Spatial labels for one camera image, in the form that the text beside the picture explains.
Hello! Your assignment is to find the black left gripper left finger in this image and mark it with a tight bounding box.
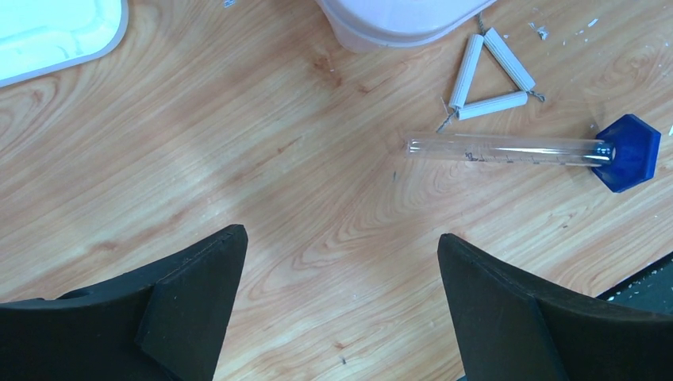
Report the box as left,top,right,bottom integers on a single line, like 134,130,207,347
1,225,248,380

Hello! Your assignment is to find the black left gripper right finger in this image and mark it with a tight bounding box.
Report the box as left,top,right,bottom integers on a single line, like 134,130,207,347
437,234,672,380

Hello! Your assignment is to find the white plastic bin lid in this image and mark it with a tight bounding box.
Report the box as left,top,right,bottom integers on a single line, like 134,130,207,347
1,1,129,87

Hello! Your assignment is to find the white clay triangle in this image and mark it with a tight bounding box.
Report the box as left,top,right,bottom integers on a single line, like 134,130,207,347
437,12,546,133

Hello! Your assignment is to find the pink plastic storage bin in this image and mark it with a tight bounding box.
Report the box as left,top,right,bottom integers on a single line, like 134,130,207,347
316,0,495,53

